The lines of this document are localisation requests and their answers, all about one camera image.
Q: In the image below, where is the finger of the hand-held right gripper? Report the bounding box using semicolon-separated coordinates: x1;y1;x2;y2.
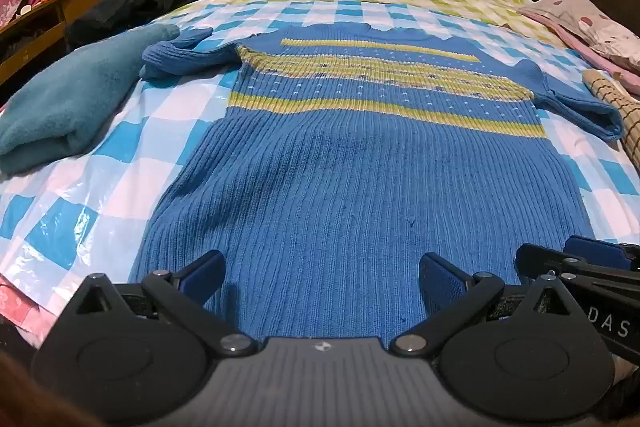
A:
564;234;640;262
515;243;640;290

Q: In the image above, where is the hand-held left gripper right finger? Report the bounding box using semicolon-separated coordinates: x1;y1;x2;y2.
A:
389;252;596;358

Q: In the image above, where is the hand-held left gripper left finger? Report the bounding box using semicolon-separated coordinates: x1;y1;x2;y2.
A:
62;250;258;356

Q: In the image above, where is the blue striped knit sweater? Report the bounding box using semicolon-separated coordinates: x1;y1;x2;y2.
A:
131;23;626;344

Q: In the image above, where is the blue checked bed sheet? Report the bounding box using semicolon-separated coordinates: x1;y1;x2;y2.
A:
0;0;640;350

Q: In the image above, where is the beige plaid cloth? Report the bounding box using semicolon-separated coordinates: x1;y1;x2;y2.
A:
582;69;640;151

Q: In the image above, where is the pink blanket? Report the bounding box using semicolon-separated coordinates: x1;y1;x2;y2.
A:
520;9;640;96

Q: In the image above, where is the teal folded fleece garment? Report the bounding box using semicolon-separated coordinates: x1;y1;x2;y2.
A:
0;23;181;175

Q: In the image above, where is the spotted pillow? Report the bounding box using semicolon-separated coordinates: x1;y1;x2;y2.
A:
520;0;640;74

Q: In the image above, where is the wooden cabinet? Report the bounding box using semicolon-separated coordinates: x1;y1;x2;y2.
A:
0;0;111;108

